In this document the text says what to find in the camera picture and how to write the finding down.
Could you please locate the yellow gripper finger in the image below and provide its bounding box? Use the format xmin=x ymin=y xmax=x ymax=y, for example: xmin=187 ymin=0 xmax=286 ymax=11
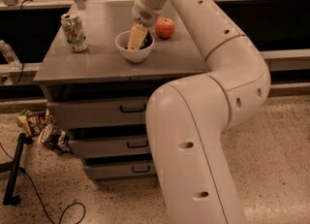
xmin=128 ymin=24 xmax=147 ymax=50

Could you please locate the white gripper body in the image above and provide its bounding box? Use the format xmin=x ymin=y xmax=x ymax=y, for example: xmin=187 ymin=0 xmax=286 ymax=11
xmin=132 ymin=0 xmax=163 ymax=27

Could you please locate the white bowl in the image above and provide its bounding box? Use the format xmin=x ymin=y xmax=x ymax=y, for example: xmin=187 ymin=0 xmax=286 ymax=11
xmin=115 ymin=31 xmax=155 ymax=63

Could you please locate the dark chocolate rxbar wrapper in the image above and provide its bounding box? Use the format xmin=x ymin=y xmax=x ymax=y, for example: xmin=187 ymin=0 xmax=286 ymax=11
xmin=139 ymin=33 xmax=152 ymax=49

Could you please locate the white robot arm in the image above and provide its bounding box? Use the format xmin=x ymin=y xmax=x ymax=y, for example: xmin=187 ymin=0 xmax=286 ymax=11
xmin=133 ymin=0 xmax=270 ymax=224

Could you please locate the red apple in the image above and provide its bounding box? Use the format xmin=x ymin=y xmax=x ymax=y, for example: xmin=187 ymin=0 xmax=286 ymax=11
xmin=155 ymin=17 xmax=175 ymax=39

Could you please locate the grey drawer cabinet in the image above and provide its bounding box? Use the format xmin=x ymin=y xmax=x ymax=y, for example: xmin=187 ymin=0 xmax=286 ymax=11
xmin=34 ymin=0 xmax=206 ymax=167

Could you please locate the green white soda can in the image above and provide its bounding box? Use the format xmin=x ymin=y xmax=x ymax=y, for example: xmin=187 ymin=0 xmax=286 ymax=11
xmin=61 ymin=13 xmax=87 ymax=52

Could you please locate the top grey drawer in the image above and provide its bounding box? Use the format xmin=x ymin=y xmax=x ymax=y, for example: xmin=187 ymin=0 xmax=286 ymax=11
xmin=47 ymin=97 xmax=148 ymax=129

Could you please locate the grey drawer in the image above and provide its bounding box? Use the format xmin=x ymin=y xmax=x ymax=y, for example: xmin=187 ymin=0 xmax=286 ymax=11
xmin=47 ymin=97 xmax=148 ymax=129
xmin=69 ymin=135 xmax=149 ymax=158
xmin=83 ymin=160 xmax=156 ymax=180

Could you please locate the clear plastic water bottle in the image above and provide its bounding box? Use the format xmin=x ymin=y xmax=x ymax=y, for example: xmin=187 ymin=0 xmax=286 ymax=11
xmin=0 ymin=40 xmax=21 ymax=71

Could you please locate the middle grey drawer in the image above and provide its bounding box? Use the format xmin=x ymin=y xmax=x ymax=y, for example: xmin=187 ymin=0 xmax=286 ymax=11
xmin=69 ymin=135 xmax=149 ymax=158

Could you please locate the checkered snack bag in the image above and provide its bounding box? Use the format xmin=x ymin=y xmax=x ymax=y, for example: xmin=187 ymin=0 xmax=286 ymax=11
xmin=38 ymin=124 xmax=71 ymax=154

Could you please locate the bottom grey drawer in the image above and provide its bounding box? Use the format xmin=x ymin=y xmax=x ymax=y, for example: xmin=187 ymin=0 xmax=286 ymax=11
xmin=83 ymin=160 xmax=156 ymax=180

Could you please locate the brown snack bag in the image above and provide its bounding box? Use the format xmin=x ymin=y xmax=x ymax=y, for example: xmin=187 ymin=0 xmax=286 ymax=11
xmin=16 ymin=110 xmax=48 ymax=137

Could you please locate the black stand leg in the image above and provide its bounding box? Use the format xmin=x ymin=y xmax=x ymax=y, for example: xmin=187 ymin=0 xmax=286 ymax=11
xmin=0 ymin=133 xmax=25 ymax=206

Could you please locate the black hanging cable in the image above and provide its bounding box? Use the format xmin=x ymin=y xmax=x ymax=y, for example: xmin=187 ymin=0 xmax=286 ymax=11
xmin=13 ymin=0 xmax=34 ymax=86

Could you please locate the grey metal rail frame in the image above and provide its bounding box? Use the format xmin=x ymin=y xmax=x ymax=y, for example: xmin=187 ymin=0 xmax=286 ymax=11
xmin=0 ymin=0 xmax=310 ymax=86

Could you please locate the black floor cable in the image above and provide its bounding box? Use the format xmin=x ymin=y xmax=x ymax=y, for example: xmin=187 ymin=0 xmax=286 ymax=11
xmin=0 ymin=142 xmax=87 ymax=224

